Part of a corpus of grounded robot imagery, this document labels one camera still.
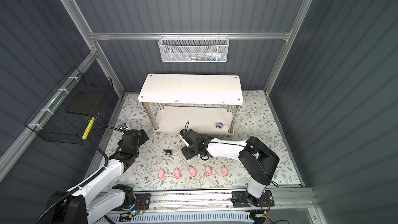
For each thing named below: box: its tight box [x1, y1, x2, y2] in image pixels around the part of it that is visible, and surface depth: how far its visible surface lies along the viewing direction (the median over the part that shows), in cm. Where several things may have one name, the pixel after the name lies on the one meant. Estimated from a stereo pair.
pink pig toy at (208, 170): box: [205, 165, 212, 177], surface depth 84 cm
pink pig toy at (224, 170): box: [221, 165, 229, 177], surface depth 83 cm
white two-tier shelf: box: [137, 73, 244, 135], surface depth 81 cm
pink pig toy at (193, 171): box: [189, 166, 197, 177], surface depth 83 cm
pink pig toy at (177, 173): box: [174, 168, 181, 179], surface depth 82 cm
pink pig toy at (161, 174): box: [158, 169, 165, 180], surface depth 82 cm
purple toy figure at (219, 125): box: [215, 121, 224, 130], surface depth 93 cm
